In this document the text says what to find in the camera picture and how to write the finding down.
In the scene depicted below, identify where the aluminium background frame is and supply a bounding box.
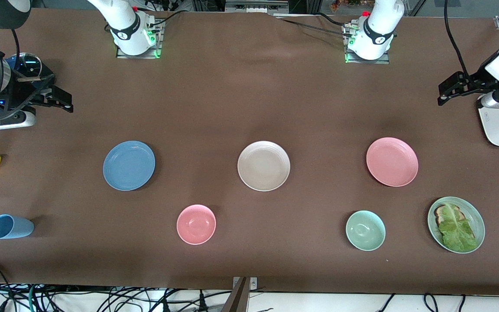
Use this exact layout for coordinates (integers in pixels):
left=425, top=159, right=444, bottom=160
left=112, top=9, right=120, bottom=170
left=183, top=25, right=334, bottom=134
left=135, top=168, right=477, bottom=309
left=225, top=0, right=290, bottom=14

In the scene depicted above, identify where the green lettuce leaf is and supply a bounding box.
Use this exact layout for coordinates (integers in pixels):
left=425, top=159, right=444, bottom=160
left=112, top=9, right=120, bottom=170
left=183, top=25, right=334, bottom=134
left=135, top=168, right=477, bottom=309
left=437, top=203, right=479, bottom=253

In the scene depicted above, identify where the metal table edge bracket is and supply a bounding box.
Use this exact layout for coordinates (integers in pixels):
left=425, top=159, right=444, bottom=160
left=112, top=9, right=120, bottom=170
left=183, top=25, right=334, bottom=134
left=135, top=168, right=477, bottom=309
left=232, top=276, right=259, bottom=290

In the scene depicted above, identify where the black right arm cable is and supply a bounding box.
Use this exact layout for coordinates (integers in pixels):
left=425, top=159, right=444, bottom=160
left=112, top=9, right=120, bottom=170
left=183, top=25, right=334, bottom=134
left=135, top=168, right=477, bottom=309
left=0, top=24, right=55, bottom=122

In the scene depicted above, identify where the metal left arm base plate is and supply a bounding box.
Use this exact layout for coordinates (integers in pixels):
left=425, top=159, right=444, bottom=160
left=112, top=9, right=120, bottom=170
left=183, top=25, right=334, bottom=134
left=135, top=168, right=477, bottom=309
left=344, top=24, right=391, bottom=65

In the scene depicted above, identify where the black left base cable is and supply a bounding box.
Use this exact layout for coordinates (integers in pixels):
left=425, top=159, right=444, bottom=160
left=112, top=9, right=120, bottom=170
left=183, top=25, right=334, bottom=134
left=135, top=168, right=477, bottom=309
left=275, top=12, right=356, bottom=39

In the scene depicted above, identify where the dark camera mount pole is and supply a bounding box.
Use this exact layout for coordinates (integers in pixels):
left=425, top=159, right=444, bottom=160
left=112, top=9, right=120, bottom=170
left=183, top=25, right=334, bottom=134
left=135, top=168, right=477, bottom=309
left=221, top=277, right=250, bottom=312

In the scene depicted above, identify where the pink plate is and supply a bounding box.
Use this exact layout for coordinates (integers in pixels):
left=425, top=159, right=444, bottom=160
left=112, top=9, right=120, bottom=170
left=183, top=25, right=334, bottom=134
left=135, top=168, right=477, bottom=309
left=366, top=137, right=419, bottom=188

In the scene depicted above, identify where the blue cup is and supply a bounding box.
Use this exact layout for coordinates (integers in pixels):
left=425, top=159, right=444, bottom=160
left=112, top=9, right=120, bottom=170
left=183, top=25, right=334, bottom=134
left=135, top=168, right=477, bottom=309
left=0, top=214, right=35, bottom=240

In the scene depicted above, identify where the green floor cable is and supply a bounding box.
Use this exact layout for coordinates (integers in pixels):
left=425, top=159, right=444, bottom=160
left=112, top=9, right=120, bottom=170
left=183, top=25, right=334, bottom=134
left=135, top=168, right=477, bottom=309
left=26, top=285, right=39, bottom=312

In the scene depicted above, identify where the toast bread slice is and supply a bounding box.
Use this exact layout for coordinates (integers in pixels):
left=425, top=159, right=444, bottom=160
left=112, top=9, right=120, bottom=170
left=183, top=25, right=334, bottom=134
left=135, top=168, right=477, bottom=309
left=434, top=205, right=477, bottom=240

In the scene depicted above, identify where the black right base cable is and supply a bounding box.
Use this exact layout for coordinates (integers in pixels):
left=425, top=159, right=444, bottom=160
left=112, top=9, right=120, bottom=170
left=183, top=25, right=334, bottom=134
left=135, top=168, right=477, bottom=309
left=146, top=9, right=189, bottom=27

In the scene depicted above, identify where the black base cable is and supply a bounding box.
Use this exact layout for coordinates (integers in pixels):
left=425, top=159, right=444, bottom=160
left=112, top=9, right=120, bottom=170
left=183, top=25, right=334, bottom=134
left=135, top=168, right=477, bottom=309
left=275, top=12, right=356, bottom=39
left=146, top=9, right=189, bottom=27

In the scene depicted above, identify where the green plate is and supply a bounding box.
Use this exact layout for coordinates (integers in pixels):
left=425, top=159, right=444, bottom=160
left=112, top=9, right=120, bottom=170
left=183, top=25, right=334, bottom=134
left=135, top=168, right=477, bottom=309
left=427, top=196, right=486, bottom=254

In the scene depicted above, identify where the pink bowl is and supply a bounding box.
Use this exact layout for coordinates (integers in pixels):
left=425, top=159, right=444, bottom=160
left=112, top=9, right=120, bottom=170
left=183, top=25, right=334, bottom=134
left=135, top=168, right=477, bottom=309
left=176, top=205, right=217, bottom=245

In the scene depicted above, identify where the green bowl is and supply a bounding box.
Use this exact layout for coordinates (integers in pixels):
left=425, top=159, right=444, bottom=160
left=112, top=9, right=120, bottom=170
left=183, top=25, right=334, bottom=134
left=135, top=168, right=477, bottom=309
left=346, top=210, right=386, bottom=251

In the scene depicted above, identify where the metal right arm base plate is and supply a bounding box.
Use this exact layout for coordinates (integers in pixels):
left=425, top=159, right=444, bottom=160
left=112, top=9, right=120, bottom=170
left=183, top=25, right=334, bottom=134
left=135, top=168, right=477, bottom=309
left=116, top=17, right=164, bottom=59

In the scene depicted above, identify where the dark blue pot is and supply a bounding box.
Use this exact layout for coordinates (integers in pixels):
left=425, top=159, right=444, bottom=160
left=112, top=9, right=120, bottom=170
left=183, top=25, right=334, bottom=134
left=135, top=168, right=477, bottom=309
left=33, top=58, right=56, bottom=94

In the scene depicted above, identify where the blue plate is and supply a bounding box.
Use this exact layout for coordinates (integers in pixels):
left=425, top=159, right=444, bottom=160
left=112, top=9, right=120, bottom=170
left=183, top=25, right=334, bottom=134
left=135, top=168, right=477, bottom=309
left=103, top=140, right=156, bottom=192

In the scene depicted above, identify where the beige plate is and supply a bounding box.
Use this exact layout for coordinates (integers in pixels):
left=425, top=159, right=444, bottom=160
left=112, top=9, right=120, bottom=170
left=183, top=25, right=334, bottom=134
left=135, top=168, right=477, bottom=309
left=237, top=141, right=291, bottom=192

